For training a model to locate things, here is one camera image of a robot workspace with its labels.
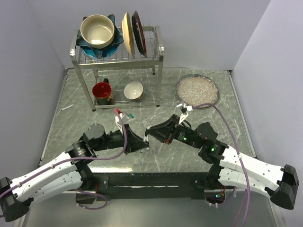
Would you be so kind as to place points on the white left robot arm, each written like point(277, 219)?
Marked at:
point(68, 171)

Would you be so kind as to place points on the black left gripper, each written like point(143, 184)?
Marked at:
point(135, 142)

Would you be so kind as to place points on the white marker with purple tip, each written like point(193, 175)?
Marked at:
point(146, 146)

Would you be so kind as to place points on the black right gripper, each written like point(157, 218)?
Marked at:
point(163, 131)

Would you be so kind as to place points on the dark red upright plate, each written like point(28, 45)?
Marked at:
point(139, 34)

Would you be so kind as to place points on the cream upright plate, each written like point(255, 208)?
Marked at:
point(128, 34)

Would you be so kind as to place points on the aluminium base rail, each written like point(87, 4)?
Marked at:
point(153, 206)

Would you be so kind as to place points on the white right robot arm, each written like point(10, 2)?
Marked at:
point(229, 167)

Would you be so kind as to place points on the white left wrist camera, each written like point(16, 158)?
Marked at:
point(121, 118)

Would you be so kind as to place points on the grey pen at left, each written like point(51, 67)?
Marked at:
point(66, 108)

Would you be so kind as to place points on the red and black mug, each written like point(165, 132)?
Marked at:
point(102, 93)

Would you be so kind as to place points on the speckled brown plate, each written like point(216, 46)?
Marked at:
point(196, 89)

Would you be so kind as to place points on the steel dish rack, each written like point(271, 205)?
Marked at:
point(121, 68)

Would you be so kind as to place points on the white ceramic bowl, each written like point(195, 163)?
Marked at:
point(133, 90)

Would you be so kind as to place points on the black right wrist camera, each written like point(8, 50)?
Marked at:
point(185, 111)

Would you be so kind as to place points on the blue flower-shaped dish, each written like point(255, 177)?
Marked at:
point(104, 52)

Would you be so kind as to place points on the large beige bowl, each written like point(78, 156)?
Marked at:
point(98, 31)

